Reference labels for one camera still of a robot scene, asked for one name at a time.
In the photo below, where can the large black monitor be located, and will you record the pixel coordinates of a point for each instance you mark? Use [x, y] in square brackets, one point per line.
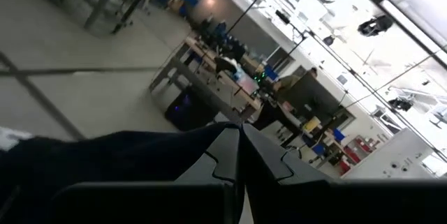
[314, 100]

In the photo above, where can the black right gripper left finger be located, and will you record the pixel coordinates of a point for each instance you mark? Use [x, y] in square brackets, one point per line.
[223, 157]

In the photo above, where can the black office chair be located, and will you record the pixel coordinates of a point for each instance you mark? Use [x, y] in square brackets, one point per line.
[225, 64]

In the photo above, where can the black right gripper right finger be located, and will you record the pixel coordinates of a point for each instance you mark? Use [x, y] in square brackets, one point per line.
[265, 161]

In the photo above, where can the white cabinet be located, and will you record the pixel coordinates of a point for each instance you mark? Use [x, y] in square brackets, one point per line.
[391, 157]

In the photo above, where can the grey legged table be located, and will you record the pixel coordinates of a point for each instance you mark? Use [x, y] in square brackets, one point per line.
[104, 2]

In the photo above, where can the long wooden work table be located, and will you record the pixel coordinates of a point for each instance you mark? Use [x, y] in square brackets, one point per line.
[241, 93]

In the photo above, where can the black computer tower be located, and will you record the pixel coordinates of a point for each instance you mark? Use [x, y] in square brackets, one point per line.
[190, 111]

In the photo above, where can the black hanging ceiling camera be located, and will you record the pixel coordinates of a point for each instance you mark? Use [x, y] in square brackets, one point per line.
[375, 25]
[399, 104]

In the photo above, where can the dark navy cloth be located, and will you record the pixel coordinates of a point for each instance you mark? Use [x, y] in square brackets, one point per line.
[104, 154]

